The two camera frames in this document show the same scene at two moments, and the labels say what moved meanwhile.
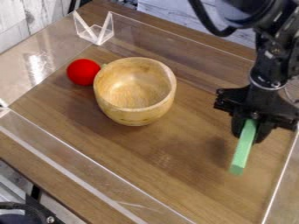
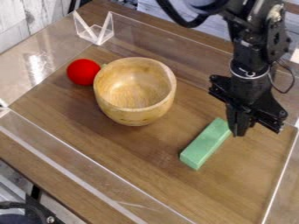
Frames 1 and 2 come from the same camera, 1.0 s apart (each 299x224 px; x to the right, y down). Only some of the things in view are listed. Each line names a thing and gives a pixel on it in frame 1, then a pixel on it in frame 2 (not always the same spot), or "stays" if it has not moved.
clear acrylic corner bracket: (96, 34) stays
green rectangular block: (237, 165) to (205, 143)
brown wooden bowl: (134, 88) stays
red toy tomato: (80, 71) stays
